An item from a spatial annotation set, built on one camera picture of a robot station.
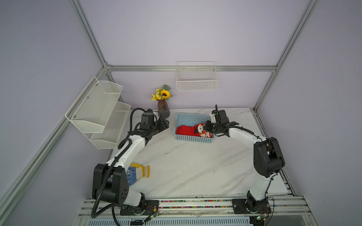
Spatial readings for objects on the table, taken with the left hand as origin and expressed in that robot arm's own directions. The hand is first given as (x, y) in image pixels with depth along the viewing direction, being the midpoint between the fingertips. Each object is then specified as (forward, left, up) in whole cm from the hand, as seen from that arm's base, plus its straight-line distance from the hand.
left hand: (165, 125), depth 87 cm
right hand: (+4, -26, -8) cm, 27 cm away
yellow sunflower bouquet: (+24, +4, +6) cm, 25 cm away
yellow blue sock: (-24, +18, -17) cm, 34 cm away
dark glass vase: (+25, +5, -10) cm, 27 cm away
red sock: (+3, -21, -9) cm, 23 cm away
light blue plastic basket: (+19, -18, -17) cm, 31 cm away
